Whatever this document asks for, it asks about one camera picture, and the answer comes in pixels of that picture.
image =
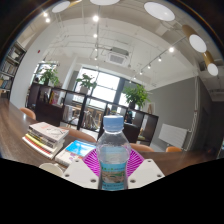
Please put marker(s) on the ceiling air conditioner unit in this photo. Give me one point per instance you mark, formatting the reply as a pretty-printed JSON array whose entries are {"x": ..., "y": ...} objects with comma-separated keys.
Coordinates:
[{"x": 117, "y": 57}]

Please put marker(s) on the tall wall bookshelf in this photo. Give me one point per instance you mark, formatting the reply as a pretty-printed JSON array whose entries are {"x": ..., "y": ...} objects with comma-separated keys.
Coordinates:
[{"x": 11, "y": 65}]

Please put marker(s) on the clear blue-capped water bottle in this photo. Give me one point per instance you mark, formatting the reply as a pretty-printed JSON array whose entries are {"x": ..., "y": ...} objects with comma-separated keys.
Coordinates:
[{"x": 114, "y": 163}]

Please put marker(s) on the orange chairs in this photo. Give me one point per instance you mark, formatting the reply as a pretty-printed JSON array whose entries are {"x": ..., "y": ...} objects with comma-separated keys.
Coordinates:
[{"x": 81, "y": 135}]

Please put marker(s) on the green potted plant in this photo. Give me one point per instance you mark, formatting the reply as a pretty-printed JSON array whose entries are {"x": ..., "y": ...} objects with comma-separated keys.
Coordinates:
[
  {"x": 49, "y": 76},
  {"x": 86, "y": 82},
  {"x": 136, "y": 95}
]

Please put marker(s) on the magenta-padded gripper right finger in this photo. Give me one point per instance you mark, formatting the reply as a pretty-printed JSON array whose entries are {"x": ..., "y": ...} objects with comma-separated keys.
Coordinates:
[{"x": 146, "y": 172}]

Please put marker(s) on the red-spined book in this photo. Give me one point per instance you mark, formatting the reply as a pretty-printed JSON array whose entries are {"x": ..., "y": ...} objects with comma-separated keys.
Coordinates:
[{"x": 36, "y": 147}]

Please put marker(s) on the yellow-spined book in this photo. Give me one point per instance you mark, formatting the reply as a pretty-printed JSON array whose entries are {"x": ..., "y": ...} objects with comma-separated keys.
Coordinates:
[{"x": 41, "y": 142}]

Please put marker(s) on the ceiling lights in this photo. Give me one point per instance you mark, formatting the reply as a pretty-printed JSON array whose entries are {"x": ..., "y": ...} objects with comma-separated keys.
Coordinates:
[{"x": 159, "y": 11}]

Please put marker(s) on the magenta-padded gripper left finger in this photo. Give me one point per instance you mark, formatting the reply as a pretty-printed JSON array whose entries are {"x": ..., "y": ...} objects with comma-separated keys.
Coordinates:
[{"x": 81, "y": 173}]

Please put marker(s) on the person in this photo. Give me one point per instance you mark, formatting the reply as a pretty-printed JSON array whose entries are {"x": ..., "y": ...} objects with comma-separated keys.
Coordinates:
[{"x": 128, "y": 116}]

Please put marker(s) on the white-covered book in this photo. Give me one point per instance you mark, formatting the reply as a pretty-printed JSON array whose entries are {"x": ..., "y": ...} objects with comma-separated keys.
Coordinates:
[{"x": 48, "y": 130}]

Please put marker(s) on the dark open shelf unit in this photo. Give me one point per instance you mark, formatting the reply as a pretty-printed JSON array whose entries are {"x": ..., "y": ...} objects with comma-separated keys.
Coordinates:
[{"x": 50, "y": 113}]

